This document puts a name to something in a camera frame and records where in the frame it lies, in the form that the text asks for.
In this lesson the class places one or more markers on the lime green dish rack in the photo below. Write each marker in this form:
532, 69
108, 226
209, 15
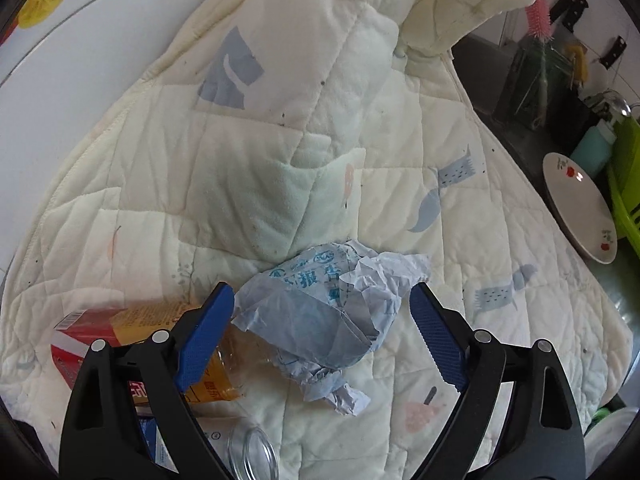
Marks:
624, 180

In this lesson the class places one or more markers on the black handled kitchen knife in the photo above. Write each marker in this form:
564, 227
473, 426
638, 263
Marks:
613, 53

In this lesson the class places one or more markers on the white bowl red flower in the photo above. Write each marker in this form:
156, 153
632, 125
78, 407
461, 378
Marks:
581, 208

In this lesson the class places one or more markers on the pink bottle brush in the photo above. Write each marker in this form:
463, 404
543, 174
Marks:
538, 21

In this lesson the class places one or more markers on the black handled cleaver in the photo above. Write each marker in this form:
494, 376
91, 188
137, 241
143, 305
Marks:
569, 12

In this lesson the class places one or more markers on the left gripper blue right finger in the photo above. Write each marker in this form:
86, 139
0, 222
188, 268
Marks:
445, 333

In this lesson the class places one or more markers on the green plastic trash basket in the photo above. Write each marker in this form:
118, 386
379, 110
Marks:
598, 416

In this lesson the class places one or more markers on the dark utensil holder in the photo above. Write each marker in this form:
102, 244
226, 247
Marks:
537, 73

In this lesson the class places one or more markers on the teal bottle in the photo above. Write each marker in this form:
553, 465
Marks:
595, 149

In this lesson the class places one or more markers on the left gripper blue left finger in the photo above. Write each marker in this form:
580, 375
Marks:
198, 332

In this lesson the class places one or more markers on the white quilted cloth mat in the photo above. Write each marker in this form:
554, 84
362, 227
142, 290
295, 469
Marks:
272, 126

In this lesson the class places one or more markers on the blue silver drink can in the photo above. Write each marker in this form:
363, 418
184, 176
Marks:
236, 443

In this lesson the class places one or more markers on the white paper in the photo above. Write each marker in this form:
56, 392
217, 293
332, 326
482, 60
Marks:
324, 310

